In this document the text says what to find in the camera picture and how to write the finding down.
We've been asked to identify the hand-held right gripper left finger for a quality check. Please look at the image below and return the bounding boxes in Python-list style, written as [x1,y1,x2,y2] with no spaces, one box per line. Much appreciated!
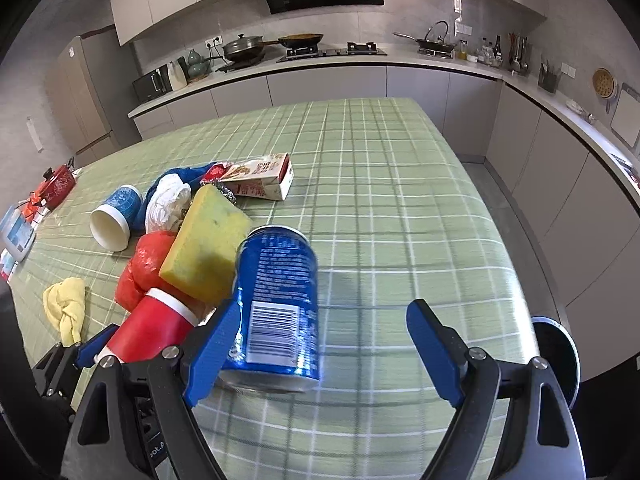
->
[62,299,242,480]

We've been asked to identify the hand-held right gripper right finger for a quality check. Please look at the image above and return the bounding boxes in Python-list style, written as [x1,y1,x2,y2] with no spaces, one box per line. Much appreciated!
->
[406,299,587,480]

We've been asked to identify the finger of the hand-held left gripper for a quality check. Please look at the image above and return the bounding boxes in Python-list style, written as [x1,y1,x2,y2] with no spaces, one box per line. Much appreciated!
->
[31,325,121,399]

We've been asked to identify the red paper cup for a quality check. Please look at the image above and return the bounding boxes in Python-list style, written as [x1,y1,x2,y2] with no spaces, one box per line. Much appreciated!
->
[97,288,198,365]

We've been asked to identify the yellow cloth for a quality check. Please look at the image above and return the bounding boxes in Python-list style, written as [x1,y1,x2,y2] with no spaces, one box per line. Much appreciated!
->
[42,277,87,347]

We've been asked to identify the red plastic bag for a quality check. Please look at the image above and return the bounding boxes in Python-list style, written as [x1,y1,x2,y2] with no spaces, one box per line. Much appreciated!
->
[115,231,178,311]

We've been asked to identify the blue drink can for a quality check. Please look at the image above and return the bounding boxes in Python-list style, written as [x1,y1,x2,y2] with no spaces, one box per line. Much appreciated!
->
[217,225,321,393]

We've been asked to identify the yellow sponge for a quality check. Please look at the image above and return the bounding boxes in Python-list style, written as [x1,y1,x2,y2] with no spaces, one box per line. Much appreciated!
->
[159,186,253,303]

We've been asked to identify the black trash bin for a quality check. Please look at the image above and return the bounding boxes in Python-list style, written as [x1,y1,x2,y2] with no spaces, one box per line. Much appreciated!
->
[531,316,582,403]

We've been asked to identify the blue and white paper cup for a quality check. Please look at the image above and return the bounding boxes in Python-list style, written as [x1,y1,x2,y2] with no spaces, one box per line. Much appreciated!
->
[90,185,143,252]

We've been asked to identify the white plastic bag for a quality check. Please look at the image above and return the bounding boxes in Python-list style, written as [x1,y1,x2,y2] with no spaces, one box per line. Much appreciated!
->
[144,174,193,235]

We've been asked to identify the blue cloth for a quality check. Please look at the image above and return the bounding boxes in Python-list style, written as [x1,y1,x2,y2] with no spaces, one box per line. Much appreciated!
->
[159,162,217,198]

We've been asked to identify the white and red milk carton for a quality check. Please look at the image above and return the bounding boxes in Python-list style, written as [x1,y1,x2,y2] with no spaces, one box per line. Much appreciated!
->
[210,153,295,202]

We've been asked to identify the red and white packets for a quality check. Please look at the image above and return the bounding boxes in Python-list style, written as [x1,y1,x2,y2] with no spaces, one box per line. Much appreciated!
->
[0,249,20,282]

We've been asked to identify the white and blue box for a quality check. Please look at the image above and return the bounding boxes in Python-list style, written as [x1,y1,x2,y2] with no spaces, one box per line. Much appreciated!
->
[0,204,37,262]

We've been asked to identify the green plaid tablecloth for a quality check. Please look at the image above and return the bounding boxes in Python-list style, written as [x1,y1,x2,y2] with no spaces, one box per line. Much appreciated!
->
[0,97,545,480]

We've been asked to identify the red electric pot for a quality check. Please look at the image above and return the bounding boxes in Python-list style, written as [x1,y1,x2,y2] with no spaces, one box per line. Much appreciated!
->
[41,160,77,212]

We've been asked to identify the beige refrigerator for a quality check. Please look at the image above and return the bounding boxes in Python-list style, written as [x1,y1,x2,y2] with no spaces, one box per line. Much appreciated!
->
[45,27,142,157]

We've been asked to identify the black microwave oven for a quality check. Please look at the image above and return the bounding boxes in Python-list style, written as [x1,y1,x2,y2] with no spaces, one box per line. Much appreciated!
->
[132,65,174,104]

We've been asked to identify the white jug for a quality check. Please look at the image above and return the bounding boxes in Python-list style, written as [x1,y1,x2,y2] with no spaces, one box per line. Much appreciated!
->
[167,60,189,92]

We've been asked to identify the grey base cabinets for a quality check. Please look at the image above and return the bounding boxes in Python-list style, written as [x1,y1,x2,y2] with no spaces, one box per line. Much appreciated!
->
[127,62,640,383]

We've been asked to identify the black induction cooker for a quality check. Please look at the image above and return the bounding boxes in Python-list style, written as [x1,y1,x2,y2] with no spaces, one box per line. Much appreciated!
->
[216,56,267,74]

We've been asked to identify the black knife holder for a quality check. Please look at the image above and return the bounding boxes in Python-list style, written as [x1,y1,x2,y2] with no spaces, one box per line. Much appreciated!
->
[537,60,559,94]

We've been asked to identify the group of condiment bottles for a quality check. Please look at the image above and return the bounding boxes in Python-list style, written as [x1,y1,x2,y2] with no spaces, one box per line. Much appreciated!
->
[457,35,504,68]

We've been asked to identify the white cutting board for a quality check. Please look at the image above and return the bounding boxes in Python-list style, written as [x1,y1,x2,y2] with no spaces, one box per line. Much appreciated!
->
[610,82,640,150]

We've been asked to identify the metal utensil holder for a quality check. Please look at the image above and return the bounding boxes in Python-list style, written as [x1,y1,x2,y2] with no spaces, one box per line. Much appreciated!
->
[506,32,532,77]

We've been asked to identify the grey lidded pan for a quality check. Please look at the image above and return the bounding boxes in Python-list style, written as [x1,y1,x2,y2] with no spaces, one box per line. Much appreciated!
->
[221,33,279,63]

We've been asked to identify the wok with glass lid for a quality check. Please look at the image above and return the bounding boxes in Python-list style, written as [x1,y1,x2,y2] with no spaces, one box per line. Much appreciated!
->
[392,20,459,54]

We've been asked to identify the black gas hob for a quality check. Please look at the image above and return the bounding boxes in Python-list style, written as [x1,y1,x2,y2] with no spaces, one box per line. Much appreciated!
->
[276,41,389,64]

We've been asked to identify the round woven trivet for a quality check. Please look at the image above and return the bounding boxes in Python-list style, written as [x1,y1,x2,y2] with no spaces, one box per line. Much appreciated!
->
[592,67,619,99]

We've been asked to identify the black frying pan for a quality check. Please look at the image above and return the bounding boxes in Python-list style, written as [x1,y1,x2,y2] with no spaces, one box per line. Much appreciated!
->
[276,33,325,51]

